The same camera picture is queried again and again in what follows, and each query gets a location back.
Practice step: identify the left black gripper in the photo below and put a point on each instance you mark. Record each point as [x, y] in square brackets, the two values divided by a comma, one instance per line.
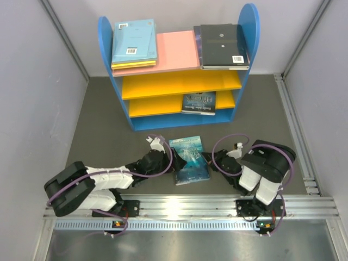
[178, 163]

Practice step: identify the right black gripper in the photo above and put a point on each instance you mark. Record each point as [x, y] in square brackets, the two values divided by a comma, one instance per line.
[219, 155]

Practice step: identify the teal blue cover book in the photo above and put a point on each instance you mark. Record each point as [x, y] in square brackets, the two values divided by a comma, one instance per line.
[190, 149]

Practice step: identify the dark Wuthering Heights book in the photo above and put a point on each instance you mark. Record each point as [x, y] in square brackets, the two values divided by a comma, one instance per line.
[202, 103]

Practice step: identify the black glossy book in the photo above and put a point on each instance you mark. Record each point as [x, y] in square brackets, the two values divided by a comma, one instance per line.
[223, 47]

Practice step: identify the yellow book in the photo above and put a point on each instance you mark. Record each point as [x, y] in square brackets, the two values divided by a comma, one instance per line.
[134, 64]

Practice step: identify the light blue book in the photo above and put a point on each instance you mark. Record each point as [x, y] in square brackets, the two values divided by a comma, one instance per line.
[134, 41]

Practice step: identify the purple Robinson Crusoe book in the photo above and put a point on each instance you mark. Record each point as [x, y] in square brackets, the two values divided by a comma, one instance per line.
[198, 40]

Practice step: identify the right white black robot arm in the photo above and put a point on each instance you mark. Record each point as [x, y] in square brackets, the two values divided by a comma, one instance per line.
[261, 170]

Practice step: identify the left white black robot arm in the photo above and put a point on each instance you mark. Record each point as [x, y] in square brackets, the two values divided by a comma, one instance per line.
[81, 187]

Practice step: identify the blue pink yellow shelf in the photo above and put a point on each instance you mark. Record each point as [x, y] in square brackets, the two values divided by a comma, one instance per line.
[151, 97]

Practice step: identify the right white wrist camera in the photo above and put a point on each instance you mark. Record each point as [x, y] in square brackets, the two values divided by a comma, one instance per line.
[237, 152]

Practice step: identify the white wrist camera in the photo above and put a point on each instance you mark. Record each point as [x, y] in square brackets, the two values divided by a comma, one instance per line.
[237, 152]
[156, 143]

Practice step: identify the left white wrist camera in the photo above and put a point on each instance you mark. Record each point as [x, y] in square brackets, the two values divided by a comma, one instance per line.
[156, 143]

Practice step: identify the aluminium mounting rail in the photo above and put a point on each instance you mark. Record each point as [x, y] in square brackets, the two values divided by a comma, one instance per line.
[187, 207]

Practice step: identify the perforated grey cable duct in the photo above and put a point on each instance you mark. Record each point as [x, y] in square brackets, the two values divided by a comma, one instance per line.
[155, 225]

